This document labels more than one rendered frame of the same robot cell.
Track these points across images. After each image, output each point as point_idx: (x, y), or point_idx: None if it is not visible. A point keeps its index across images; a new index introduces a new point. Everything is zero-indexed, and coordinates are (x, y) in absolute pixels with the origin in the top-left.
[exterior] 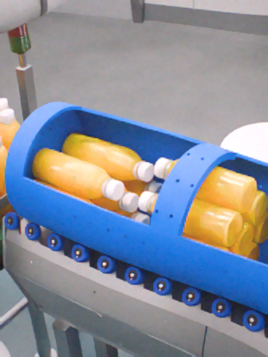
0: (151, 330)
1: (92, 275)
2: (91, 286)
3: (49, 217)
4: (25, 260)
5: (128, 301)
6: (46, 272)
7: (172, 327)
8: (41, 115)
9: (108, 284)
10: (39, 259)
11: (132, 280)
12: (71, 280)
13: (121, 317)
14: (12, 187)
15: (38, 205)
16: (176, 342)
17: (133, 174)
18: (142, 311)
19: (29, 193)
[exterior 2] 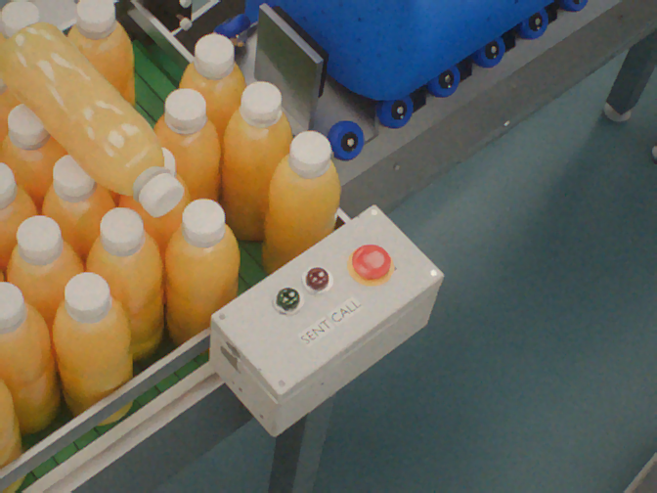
0: (600, 52)
1: (511, 63)
2: (506, 85)
3: (512, 19)
4: (382, 176)
5: (564, 46)
6: (427, 152)
7: (629, 15)
8: None
9: (539, 51)
10: (410, 144)
11: (581, 1)
12: (473, 113)
13: (557, 81)
14: (445, 43)
15: (499, 18)
16: (635, 30)
17: None
18: (586, 39)
19: (485, 14)
